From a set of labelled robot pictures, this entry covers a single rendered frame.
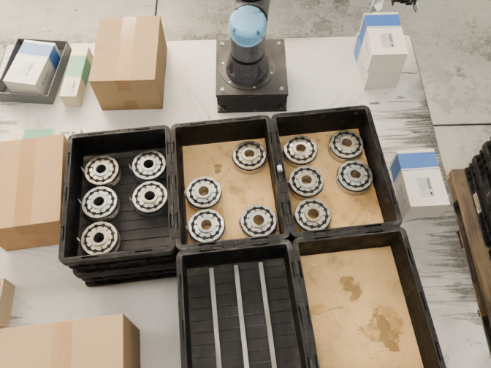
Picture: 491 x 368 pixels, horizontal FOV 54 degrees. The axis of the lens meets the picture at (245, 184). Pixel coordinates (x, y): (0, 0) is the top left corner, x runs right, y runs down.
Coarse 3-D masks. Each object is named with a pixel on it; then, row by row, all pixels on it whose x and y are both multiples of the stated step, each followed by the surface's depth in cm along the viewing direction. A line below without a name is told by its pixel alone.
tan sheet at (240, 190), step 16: (208, 144) 150; (224, 144) 150; (192, 160) 147; (208, 160) 147; (224, 160) 147; (192, 176) 144; (208, 176) 144; (224, 176) 144; (240, 176) 144; (256, 176) 144; (224, 192) 142; (240, 192) 141; (256, 192) 141; (272, 192) 141; (224, 208) 139; (240, 208) 139; (272, 208) 139; (192, 240) 134
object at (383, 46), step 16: (368, 16) 168; (384, 16) 168; (368, 32) 165; (384, 32) 165; (400, 32) 165; (368, 48) 165; (384, 48) 161; (400, 48) 161; (368, 64) 165; (384, 64) 164; (400, 64) 164
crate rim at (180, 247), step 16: (176, 128) 141; (272, 128) 140; (272, 144) 139; (176, 160) 135; (176, 176) 133; (176, 192) 130; (176, 208) 128; (176, 224) 126; (288, 224) 125; (176, 240) 124; (224, 240) 124; (240, 240) 123; (256, 240) 123
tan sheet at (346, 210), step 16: (320, 144) 149; (320, 160) 146; (288, 176) 144; (352, 176) 144; (336, 192) 141; (368, 192) 141; (336, 208) 139; (352, 208) 138; (368, 208) 138; (336, 224) 136; (352, 224) 136
